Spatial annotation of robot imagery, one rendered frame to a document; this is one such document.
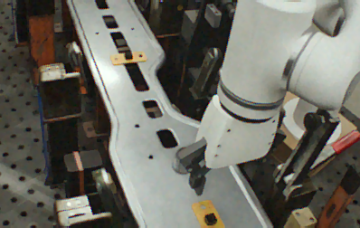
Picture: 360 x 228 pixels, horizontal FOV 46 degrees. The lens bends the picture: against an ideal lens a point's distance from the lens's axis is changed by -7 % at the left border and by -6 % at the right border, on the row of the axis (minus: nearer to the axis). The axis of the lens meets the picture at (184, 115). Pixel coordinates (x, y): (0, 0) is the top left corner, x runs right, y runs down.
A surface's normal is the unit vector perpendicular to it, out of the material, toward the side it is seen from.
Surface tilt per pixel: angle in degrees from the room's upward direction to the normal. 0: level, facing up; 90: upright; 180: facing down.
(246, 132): 91
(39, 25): 90
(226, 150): 92
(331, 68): 50
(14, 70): 0
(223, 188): 0
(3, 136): 0
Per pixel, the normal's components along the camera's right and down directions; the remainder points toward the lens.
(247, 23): -0.76, 0.36
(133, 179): 0.14, -0.72
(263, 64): -0.50, 0.56
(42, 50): 0.37, 0.67
